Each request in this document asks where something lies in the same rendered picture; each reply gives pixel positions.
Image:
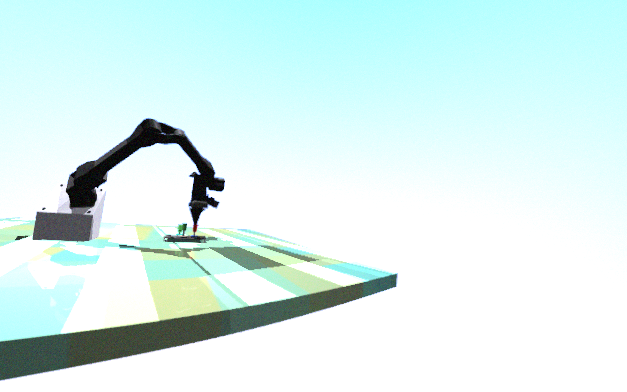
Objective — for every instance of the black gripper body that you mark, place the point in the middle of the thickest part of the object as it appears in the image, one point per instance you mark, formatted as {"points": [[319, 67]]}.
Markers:
{"points": [[198, 198]]}

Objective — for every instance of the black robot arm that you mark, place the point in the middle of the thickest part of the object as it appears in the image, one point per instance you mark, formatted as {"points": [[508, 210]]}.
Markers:
{"points": [[82, 183]]}

